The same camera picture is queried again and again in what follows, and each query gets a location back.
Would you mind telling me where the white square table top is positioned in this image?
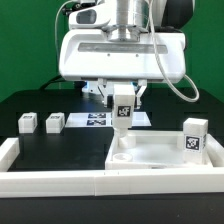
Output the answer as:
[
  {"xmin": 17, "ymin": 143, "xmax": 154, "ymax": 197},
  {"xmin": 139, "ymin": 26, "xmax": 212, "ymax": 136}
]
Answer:
[{"xmin": 105, "ymin": 130, "xmax": 213, "ymax": 170}]

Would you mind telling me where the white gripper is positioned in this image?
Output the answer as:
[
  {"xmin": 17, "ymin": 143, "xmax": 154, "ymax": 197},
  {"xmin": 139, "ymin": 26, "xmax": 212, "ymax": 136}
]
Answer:
[{"xmin": 59, "ymin": 7, "xmax": 186, "ymax": 109}]

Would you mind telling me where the white AprilTag base sheet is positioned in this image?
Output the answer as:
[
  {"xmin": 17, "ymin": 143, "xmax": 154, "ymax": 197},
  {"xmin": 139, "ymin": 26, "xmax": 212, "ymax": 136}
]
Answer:
[{"xmin": 65, "ymin": 112, "xmax": 151, "ymax": 128}]

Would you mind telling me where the black cable bundle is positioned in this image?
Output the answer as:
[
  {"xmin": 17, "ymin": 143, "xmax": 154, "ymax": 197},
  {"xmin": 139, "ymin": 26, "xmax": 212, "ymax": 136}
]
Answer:
[{"xmin": 39, "ymin": 74, "xmax": 68, "ymax": 92}]

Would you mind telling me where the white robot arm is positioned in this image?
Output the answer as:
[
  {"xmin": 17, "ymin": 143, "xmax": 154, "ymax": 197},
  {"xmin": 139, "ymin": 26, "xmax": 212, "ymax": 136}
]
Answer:
[{"xmin": 58, "ymin": 0, "xmax": 198, "ymax": 108}]

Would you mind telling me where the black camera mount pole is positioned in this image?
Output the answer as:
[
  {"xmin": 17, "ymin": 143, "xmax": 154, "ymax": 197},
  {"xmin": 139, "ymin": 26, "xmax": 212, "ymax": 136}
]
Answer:
[{"xmin": 62, "ymin": 3, "xmax": 81, "ymax": 16}]

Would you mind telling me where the white U-shaped obstacle fence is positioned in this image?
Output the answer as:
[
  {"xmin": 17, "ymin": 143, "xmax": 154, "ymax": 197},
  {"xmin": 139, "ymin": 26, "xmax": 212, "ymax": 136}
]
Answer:
[{"xmin": 0, "ymin": 136, "xmax": 224, "ymax": 198}]

